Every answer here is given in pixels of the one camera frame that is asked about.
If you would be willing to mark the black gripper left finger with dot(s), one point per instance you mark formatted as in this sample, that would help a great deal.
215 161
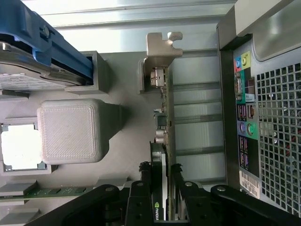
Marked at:
138 202

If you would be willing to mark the open black PC case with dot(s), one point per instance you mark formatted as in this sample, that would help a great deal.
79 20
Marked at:
277 117

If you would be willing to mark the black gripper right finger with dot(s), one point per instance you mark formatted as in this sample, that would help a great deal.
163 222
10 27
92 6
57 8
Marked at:
195 204

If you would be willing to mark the green RAM stick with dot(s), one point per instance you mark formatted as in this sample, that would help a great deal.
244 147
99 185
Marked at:
58 190

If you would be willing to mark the grey parts rack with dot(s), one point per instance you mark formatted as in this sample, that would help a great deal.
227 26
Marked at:
70 131

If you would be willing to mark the hard drive in blue caddy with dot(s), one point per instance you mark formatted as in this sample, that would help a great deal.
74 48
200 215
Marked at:
28 23

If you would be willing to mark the silver CPU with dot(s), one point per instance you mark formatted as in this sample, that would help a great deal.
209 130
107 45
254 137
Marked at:
21 146

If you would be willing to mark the silver hard disk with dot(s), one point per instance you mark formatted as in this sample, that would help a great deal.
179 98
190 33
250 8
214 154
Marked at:
23 80

